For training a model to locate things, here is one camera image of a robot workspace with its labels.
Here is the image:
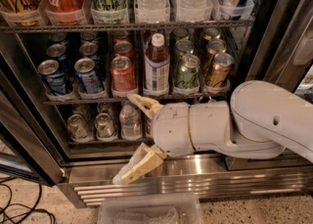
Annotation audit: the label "green lacroix can middle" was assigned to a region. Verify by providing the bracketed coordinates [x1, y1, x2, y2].
[174, 39, 195, 61]

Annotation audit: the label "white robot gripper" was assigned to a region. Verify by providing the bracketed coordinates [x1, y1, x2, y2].
[112, 94, 190, 185]

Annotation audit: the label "green can bottom left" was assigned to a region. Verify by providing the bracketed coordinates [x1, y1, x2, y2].
[67, 114, 93, 143]

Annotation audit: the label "steel fridge bottom grille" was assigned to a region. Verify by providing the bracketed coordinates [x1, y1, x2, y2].
[58, 152, 313, 208]

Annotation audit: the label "top wire shelf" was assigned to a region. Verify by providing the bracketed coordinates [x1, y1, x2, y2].
[0, 20, 253, 33]

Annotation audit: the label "water bottle bottom shelf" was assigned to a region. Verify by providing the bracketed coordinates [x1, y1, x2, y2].
[119, 105, 142, 141]

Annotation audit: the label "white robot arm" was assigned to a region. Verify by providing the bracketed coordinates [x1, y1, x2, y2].
[112, 80, 313, 185]

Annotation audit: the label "green lacroix can front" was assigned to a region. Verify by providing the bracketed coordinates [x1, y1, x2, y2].
[174, 54, 200, 89]

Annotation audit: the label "middle wire shelf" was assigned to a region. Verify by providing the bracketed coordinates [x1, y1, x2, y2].
[44, 92, 228, 106]

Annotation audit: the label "red coke can front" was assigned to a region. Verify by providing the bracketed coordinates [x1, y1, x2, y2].
[111, 56, 136, 92]

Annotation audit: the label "black cables on floor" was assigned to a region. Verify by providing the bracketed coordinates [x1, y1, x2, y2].
[0, 175, 57, 224]

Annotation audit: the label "clear plastic bin on floor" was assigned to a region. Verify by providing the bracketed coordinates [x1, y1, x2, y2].
[97, 193, 204, 224]

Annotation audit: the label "blue pepsi can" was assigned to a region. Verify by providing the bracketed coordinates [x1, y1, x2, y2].
[46, 44, 69, 68]
[37, 60, 72, 95]
[74, 58, 104, 94]
[79, 42, 100, 63]

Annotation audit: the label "iced tea bottle middle shelf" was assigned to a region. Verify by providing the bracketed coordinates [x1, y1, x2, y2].
[145, 33, 170, 91]

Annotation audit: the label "red coke can middle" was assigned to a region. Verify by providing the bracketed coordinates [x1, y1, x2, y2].
[113, 41, 134, 60]

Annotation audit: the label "gold can middle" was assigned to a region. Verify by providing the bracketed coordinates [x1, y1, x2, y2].
[205, 38, 227, 62]

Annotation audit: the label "blue pepsi can middle left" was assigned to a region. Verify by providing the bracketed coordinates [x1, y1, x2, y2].
[46, 44, 69, 68]

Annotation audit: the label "blue pepsi can front left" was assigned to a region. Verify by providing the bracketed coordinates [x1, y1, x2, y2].
[37, 60, 72, 95]

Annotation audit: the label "gold can front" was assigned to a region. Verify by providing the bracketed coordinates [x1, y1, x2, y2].
[205, 53, 235, 88]

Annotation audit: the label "open glass fridge door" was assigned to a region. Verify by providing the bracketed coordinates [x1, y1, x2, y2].
[0, 54, 67, 186]

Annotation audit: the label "red coke can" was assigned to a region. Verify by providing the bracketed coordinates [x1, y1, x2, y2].
[113, 41, 134, 60]
[111, 56, 136, 92]

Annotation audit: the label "wire shelf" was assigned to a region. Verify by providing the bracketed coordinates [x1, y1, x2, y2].
[0, 20, 253, 33]
[44, 92, 228, 106]

